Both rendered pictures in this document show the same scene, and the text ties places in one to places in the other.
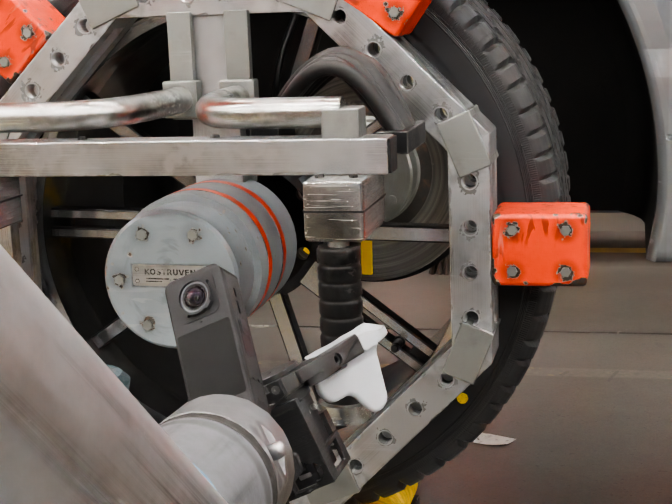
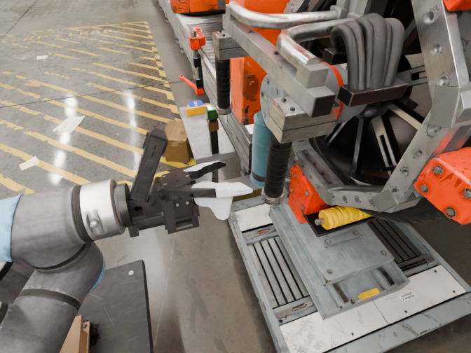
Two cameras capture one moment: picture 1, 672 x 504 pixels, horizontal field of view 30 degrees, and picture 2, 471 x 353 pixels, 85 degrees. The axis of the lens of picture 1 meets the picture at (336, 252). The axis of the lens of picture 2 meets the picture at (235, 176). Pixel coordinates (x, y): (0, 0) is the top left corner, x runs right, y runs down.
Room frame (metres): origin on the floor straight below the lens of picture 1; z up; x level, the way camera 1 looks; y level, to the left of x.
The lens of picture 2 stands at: (0.76, -0.25, 1.14)
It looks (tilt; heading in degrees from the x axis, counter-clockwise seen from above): 45 degrees down; 58
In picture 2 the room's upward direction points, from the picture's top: straight up
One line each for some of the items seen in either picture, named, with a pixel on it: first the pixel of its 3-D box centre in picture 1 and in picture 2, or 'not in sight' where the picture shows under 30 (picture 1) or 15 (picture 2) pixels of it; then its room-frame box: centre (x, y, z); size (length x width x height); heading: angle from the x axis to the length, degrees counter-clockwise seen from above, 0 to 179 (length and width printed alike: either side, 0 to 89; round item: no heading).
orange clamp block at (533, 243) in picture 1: (541, 243); (462, 185); (1.20, -0.20, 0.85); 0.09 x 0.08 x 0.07; 76
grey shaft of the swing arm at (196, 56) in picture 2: not in sight; (197, 65); (1.61, 1.72, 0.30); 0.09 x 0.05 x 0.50; 76
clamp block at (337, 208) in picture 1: (345, 200); (302, 115); (1.02, -0.01, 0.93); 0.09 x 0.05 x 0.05; 166
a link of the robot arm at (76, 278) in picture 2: not in sight; (68, 265); (0.62, 0.09, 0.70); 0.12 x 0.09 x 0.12; 56
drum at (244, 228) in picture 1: (208, 256); (312, 97); (1.19, 0.12, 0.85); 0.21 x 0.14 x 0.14; 166
